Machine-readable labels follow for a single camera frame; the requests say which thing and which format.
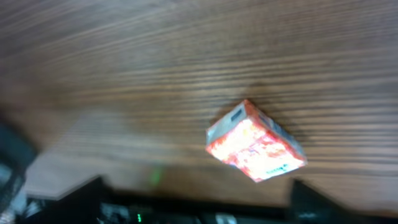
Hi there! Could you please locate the grey plastic shopping basket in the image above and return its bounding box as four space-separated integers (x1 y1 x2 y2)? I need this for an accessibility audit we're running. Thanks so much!
1 122 37 213

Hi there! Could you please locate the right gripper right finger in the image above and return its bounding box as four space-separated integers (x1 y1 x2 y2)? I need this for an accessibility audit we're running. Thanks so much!
287 179 397 224

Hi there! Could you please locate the small red white carton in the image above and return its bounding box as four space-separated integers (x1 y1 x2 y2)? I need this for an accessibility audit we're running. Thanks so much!
206 100 307 182

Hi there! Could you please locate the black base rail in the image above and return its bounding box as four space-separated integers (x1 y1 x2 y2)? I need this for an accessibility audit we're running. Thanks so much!
97 195 289 224

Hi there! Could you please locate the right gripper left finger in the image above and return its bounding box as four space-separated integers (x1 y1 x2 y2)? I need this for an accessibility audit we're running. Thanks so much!
18 177 104 224

